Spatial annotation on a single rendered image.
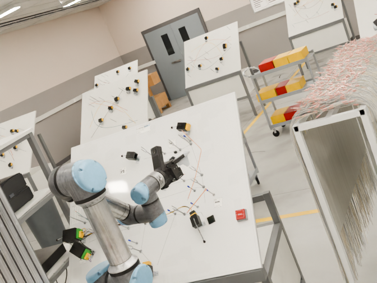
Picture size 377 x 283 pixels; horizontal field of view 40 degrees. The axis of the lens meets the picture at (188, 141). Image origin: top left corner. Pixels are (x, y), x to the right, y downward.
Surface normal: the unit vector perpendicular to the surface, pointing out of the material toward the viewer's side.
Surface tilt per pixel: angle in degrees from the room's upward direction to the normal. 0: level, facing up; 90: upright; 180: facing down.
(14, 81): 90
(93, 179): 83
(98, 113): 50
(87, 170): 83
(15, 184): 90
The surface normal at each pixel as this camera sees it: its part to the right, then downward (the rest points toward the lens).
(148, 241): -0.46, -0.37
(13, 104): 0.83, -0.22
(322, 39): -0.40, 0.37
